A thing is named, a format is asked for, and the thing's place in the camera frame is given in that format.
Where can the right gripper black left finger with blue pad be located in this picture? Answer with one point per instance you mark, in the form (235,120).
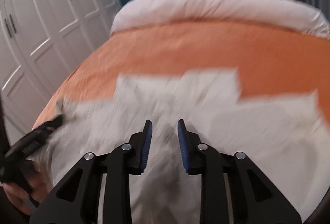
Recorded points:
(141,143)

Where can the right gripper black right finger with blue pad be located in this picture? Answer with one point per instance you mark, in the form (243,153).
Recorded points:
(191,157)

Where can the white quilted puffer jacket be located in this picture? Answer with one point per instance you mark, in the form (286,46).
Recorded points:
(264,159)

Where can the person's left hand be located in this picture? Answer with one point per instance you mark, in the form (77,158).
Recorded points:
(39,183)

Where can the orange plush bed cover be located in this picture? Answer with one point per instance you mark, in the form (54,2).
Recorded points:
(270,60)

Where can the pale pink folded duvet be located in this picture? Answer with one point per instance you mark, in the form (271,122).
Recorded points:
(289,14)

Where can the white panelled wardrobe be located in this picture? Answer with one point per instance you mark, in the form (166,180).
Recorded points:
(42,42)

